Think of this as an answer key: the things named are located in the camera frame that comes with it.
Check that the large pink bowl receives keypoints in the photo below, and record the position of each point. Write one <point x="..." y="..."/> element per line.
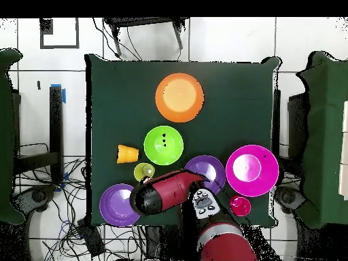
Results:
<point x="261" y="185"/>

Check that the black table frame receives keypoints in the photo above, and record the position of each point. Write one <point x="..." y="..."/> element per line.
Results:
<point x="297" y="122"/>
<point x="55" y="122"/>

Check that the yellow cup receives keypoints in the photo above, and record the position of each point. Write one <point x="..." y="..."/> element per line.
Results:
<point x="139" y="173"/>

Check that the orange cup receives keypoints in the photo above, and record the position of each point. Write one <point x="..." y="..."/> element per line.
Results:
<point x="127" y="154"/>

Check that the black stand foot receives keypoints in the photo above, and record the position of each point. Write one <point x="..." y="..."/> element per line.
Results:
<point x="288" y="197"/>
<point x="38" y="195"/>

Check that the blue tape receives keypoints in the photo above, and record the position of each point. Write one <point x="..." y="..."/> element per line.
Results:
<point x="64" y="96"/>

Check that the purple bowl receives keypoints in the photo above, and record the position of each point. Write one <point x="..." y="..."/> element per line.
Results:
<point x="115" y="206"/>
<point x="212" y="168"/>

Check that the green bowl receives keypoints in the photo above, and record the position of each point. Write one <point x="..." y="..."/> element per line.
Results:
<point x="163" y="155"/>

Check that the red cup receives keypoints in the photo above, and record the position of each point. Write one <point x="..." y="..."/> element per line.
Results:
<point x="240" y="206"/>

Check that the large orange bowl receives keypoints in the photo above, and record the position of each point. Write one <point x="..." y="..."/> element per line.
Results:
<point x="179" y="98"/>

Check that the green cloth side table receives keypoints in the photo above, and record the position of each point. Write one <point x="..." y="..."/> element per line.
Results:
<point x="323" y="136"/>
<point x="5" y="136"/>

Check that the black chair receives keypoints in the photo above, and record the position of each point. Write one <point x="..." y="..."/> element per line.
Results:
<point x="144" y="21"/>

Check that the dark green table cloth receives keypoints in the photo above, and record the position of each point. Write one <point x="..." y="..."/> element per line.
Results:
<point x="231" y="108"/>

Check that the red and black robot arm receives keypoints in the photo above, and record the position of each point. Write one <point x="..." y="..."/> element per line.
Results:
<point x="168" y="191"/>

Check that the black power strip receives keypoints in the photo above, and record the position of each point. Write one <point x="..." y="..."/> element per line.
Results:
<point x="91" y="239"/>

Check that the white boxes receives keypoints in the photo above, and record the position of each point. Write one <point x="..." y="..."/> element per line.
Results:
<point x="344" y="149"/>

